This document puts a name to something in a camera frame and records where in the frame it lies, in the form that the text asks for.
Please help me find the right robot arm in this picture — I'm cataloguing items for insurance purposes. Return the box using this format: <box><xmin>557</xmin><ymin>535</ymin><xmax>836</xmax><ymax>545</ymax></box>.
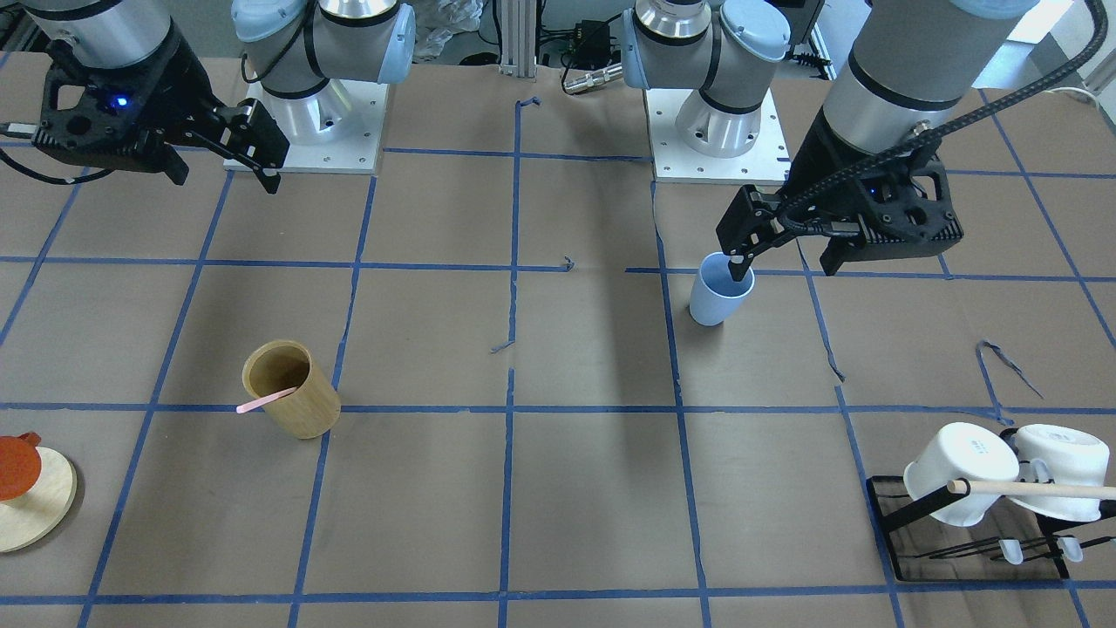
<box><xmin>3</xmin><ymin>1</ymin><xmax>793</xmax><ymax>194</ymax></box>

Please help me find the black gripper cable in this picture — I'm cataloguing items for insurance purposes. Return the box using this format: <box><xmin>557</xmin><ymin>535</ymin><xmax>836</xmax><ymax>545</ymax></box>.
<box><xmin>776</xmin><ymin>0</ymin><xmax>1108</xmax><ymax>241</ymax></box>

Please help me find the pink chopstick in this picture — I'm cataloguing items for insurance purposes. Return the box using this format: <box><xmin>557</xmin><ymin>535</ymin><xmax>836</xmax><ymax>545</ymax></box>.
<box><xmin>235</xmin><ymin>386</ymin><xmax>298</xmax><ymax>414</ymax></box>

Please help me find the bamboo cylinder holder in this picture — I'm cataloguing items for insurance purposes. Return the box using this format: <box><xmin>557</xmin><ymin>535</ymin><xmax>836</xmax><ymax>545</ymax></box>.
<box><xmin>241</xmin><ymin>339</ymin><xmax>340</xmax><ymax>439</ymax></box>

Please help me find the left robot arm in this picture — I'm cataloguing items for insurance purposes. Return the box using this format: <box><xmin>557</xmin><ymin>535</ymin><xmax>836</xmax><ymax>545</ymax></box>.
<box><xmin>622</xmin><ymin>1</ymin><xmax>1033</xmax><ymax>279</ymax></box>

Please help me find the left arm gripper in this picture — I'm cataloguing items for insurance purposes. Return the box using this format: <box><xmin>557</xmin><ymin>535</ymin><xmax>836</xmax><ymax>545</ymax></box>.
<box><xmin>715</xmin><ymin>113</ymin><xmax>964</xmax><ymax>282</ymax></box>

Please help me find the aluminium frame post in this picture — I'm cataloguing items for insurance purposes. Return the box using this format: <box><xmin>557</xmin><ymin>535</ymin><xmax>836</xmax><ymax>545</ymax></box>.
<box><xmin>493</xmin><ymin>0</ymin><xmax>539</xmax><ymax>83</ymax></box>

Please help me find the black wire cup rack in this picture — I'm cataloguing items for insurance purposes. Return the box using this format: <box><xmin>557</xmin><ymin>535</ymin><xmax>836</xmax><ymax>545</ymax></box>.
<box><xmin>868</xmin><ymin>427</ymin><xmax>1113</xmax><ymax>582</ymax></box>

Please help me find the light blue plastic cup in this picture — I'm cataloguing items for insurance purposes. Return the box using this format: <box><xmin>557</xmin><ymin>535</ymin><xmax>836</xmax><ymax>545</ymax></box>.
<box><xmin>689</xmin><ymin>253</ymin><xmax>756</xmax><ymax>326</ymax></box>

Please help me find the wooden mug tree stand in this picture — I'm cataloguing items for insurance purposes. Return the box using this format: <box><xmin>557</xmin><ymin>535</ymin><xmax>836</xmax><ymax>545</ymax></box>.
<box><xmin>1</xmin><ymin>446</ymin><xmax>78</xmax><ymax>553</ymax></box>

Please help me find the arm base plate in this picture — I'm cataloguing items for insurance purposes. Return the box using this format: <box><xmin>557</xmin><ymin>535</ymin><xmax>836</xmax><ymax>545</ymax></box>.
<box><xmin>645</xmin><ymin>89</ymin><xmax>792</xmax><ymax>186</ymax></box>
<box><xmin>241</xmin><ymin>79</ymin><xmax>391</xmax><ymax>174</ymax></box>

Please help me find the white cup on rack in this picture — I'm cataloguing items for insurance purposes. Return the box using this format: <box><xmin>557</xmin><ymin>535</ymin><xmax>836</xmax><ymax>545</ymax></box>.
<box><xmin>903</xmin><ymin>422</ymin><xmax>1020</xmax><ymax>500</ymax></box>
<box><xmin>1009</xmin><ymin>424</ymin><xmax>1112</xmax><ymax>523</ymax></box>

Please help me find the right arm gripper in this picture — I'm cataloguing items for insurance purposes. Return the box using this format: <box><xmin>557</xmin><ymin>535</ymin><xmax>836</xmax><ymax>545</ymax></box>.
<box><xmin>31</xmin><ymin>25</ymin><xmax>289</xmax><ymax>195</ymax></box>

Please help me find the orange mug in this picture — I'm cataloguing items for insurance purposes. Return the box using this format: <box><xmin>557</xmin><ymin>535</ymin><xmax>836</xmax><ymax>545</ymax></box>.
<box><xmin>1</xmin><ymin>432</ymin><xmax>44</xmax><ymax>502</ymax></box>

